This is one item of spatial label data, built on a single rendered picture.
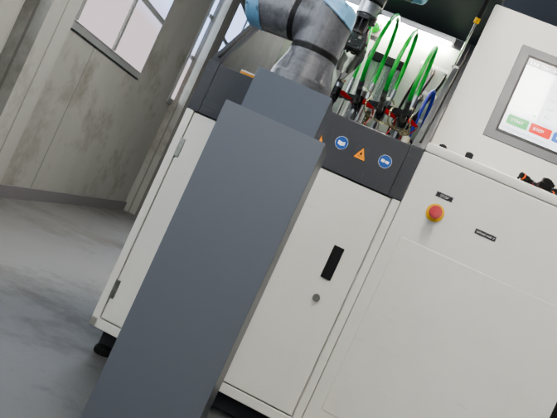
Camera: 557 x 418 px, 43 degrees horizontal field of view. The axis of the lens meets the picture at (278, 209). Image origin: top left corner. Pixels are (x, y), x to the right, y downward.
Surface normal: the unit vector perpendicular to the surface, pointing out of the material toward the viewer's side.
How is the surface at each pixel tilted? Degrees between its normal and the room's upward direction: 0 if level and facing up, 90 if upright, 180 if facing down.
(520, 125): 76
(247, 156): 90
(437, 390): 90
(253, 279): 90
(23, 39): 90
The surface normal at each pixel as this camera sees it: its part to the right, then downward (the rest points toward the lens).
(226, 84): -0.17, -0.07
